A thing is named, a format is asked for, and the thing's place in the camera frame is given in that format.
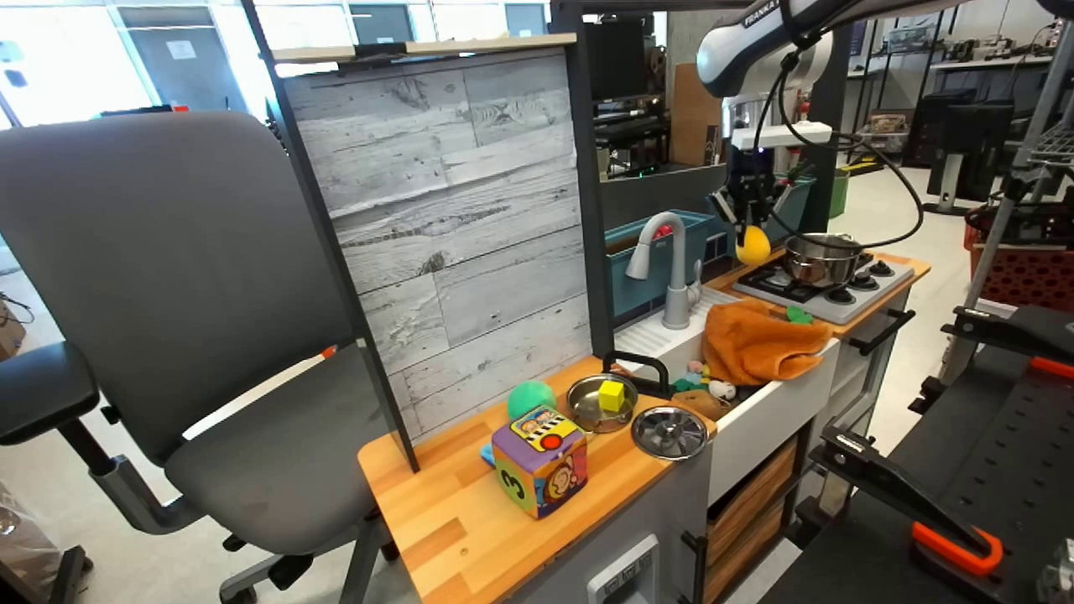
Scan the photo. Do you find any tall cardboard box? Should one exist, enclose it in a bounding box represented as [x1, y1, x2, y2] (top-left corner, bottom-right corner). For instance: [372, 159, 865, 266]
[669, 60, 726, 166]

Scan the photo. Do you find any shallow steel bowl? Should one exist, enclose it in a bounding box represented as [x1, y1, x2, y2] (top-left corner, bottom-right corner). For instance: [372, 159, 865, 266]
[629, 401, 711, 463]

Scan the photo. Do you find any steel pot with handles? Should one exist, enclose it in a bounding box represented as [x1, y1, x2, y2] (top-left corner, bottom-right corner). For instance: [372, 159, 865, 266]
[780, 232, 870, 296]

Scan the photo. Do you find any orange cloth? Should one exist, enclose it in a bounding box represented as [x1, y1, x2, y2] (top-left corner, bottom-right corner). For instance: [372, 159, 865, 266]
[698, 298, 834, 393]

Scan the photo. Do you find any gray toy faucet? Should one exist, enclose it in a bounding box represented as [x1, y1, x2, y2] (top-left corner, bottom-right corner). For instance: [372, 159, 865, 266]
[624, 209, 708, 333]

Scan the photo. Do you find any toy stove top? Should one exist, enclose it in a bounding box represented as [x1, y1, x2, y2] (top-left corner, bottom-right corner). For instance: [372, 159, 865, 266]
[746, 249, 900, 308]

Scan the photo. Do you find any gray office chair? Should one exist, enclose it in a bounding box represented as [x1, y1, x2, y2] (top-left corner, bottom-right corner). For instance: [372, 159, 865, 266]
[0, 110, 397, 604]

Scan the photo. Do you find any teal planter box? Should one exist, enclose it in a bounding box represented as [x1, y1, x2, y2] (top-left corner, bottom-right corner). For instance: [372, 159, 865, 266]
[601, 209, 730, 327]
[769, 170, 819, 244]

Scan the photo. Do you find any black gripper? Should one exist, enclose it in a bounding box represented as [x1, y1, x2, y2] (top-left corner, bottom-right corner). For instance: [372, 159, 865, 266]
[708, 140, 793, 241]

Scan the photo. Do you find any black kitchen frame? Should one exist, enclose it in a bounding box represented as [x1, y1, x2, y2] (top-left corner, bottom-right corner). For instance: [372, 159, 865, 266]
[237, 0, 842, 472]

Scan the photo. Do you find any colourful fabric cube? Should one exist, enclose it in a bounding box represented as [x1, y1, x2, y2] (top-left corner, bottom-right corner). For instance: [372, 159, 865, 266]
[488, 405, 593, 524]

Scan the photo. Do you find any yellow orange round plushy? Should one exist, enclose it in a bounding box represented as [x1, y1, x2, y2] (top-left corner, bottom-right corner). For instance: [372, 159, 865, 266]
[735, 220, 774, 267]

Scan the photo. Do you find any gray wood-print panel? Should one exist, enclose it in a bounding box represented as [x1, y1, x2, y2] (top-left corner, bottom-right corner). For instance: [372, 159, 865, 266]
[273, 44, 598, 446]

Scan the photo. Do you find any gray toy kitchen cabinet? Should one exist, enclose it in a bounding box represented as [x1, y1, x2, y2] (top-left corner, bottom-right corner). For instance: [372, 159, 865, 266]
[505, 266, 933, 604]

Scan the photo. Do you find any orange black clamp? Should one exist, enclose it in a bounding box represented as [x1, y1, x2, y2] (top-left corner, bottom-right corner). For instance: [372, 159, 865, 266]
[906, 518, 1010, 582]

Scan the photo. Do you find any yellow toy block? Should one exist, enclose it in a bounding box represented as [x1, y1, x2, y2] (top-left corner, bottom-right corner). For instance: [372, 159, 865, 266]
[593, 378, 632, 420]

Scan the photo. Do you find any small steel bowl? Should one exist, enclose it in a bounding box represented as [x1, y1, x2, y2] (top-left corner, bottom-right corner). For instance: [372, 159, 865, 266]
[559, 372, 640, 437]

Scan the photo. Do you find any green ball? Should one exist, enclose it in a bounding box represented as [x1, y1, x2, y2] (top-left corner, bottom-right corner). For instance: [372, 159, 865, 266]
[503, 378, 559, 425]

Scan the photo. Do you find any white sink basin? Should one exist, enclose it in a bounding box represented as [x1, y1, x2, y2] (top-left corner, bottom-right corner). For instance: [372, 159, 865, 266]
[609, 285, 846, 505]

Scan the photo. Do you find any black oven handle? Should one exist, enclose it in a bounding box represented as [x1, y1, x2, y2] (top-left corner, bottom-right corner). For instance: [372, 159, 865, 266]
[846, 304, 919, 358]

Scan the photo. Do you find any gray stove top panel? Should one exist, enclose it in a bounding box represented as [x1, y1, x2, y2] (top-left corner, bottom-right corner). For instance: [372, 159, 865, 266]
[730, 249, 919, 327]

